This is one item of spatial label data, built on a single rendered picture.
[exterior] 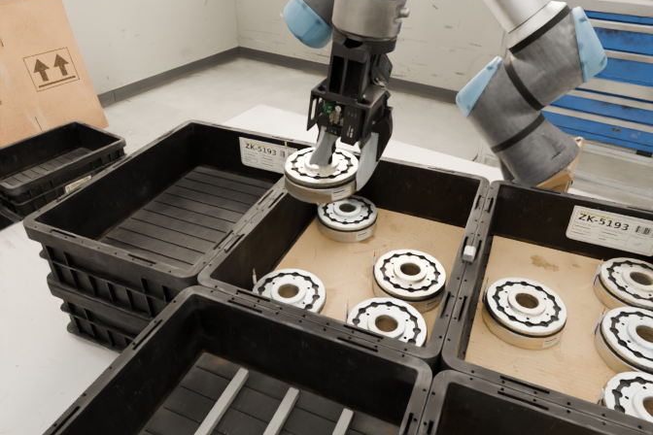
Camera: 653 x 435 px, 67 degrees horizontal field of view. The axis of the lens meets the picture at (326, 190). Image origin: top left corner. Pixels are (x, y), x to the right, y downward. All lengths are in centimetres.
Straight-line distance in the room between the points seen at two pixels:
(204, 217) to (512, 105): 59
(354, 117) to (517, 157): 50
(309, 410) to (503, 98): 64
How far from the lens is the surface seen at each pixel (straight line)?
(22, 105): 329
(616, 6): 243
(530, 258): 85
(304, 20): 65
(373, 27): 53
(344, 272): 76
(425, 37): 364
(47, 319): 100
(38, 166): 201
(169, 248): 85
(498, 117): 98
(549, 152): 100
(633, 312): 77
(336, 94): 54
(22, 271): 113
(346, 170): 66
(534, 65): 95
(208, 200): 95
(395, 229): 86
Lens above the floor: 134
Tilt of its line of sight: 32 degrees down
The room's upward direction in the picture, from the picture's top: straight up
